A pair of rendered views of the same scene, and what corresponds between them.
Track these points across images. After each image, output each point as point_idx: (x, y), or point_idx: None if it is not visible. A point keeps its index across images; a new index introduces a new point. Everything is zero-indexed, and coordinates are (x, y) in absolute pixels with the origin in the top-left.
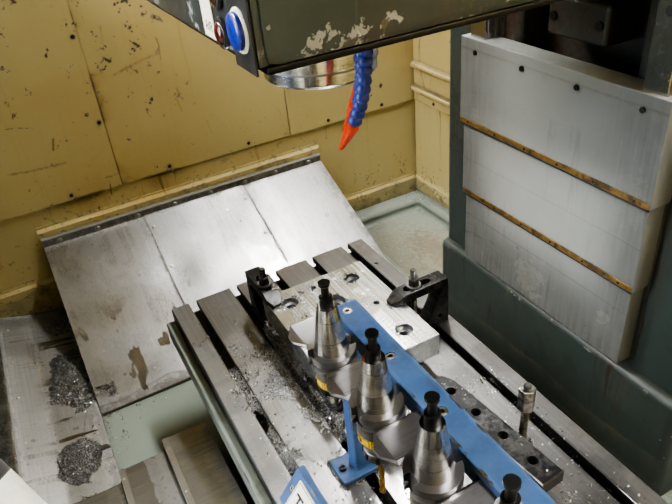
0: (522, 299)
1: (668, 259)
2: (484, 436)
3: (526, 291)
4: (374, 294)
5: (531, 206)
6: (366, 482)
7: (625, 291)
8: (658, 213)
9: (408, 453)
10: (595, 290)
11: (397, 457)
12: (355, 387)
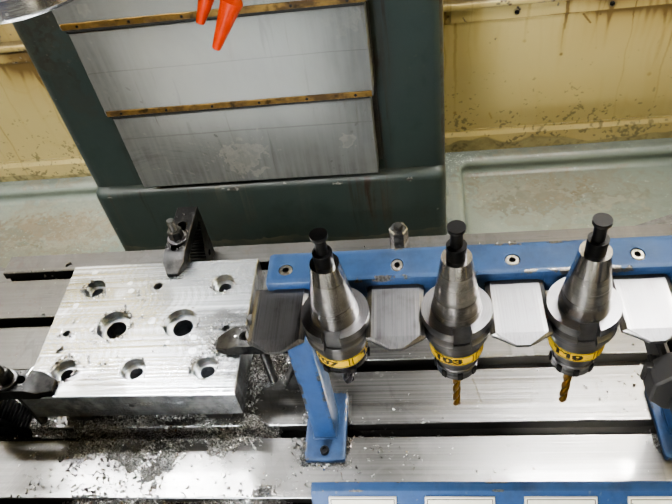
0: (240, 186)
1: (385, 44)
2: (568, 244)
3: (247, 173)
4: (144, 281)
5: (217, 78)
6: (353, 438)
7: (366, 98)
8: (365, 2)
9: (553, 313)
10: (330, 119)
11: (544, 328)
12: (413, 320)
